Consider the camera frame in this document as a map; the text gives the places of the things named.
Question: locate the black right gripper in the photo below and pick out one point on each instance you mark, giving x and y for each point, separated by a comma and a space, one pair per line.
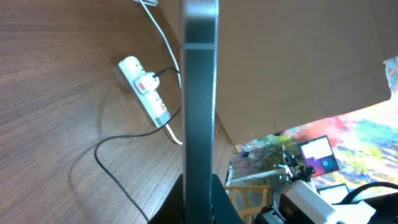
269, 215

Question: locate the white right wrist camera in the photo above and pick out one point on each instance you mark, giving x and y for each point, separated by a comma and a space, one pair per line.
299, 203

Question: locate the white charger adapter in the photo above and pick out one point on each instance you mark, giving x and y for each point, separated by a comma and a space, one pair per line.
146, 83

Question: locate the white power strip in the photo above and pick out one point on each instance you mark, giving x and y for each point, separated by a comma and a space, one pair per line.
152, 102

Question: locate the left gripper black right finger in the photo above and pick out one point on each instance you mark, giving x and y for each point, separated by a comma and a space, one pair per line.
223, 209

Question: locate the open laptop with screen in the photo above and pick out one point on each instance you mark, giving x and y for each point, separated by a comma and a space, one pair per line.
318, 154

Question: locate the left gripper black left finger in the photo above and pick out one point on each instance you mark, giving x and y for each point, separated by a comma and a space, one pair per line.
172, 209

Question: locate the wooden chair frame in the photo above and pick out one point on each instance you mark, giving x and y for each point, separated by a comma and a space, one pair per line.
248, 201

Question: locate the blue screen smartphone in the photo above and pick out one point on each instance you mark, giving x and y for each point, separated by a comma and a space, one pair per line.
198, 45

